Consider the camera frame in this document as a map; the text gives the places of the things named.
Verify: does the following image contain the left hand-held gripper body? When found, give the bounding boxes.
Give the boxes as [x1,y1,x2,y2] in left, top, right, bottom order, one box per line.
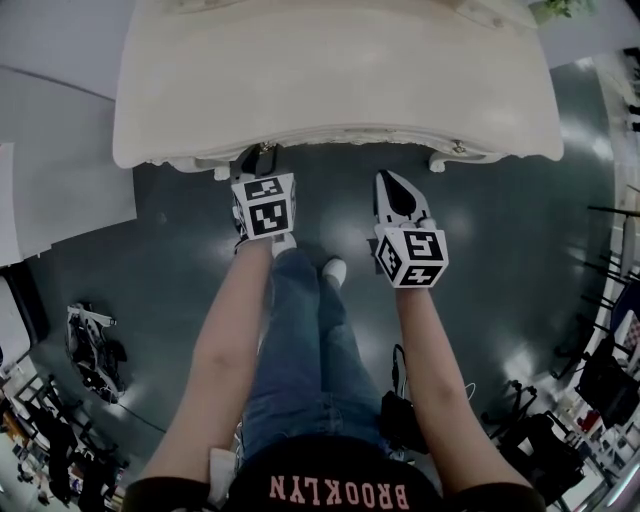
[230,167,299,241]

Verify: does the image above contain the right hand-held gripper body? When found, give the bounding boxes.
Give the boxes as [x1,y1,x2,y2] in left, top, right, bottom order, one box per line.
[373,215,448,290]

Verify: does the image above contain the person's right forearm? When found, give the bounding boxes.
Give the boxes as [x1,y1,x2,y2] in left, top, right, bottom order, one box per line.
[394,285,534,494]

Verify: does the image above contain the person's left forearm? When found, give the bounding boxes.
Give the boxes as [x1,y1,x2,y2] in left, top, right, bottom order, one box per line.
[142,239,275,486]

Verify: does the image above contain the cream ornate dressing table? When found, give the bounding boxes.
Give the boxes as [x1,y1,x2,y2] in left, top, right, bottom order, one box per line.
[112,0,566,182]

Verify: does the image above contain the person's left white shoe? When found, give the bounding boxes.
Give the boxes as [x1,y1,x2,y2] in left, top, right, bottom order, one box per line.
[272,232,299,259]

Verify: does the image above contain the person's white shoe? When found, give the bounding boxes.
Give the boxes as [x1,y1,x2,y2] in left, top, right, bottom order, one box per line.
[321,256,348,287]
[272,232,299,259]

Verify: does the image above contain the person's right white shoe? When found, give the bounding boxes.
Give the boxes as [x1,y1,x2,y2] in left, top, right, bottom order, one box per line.
[321,256,348,287]

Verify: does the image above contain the person's blue jeans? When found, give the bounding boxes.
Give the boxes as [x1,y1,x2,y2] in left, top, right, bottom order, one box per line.
[238,244,397,467]

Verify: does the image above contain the black waist pack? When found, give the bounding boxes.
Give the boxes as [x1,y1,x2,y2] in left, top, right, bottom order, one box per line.
[381,343,432,457]

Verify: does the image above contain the grey backpack on floor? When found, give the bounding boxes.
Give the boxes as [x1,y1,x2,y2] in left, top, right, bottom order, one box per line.
[66,301,129,405]

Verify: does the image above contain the blue chair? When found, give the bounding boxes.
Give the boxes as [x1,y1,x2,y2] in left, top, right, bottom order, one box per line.
[606,279,640,352]

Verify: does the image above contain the black office chair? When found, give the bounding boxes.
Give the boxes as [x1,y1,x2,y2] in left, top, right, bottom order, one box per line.
[481,379,602,507]

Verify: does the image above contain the black jacket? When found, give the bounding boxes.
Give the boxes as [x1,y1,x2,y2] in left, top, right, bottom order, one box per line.
[578,339,640,427]

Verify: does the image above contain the person's brown shirt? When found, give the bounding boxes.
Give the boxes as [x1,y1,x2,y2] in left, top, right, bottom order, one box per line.
[122,433,547,512]

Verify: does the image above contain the white flower plant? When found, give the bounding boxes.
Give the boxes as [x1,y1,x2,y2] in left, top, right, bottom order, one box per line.
[531,0,599,24]

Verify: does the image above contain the white case with black trim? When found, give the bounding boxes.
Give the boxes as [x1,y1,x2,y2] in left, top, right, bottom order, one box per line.
[0,272,51,372]

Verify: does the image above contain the black stands and clothes pile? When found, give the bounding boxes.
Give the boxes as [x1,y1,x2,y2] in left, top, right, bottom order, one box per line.
[0,374,127,512]

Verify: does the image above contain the white arm strap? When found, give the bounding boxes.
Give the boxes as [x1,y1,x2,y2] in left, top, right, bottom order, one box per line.
[208,446,237,502]

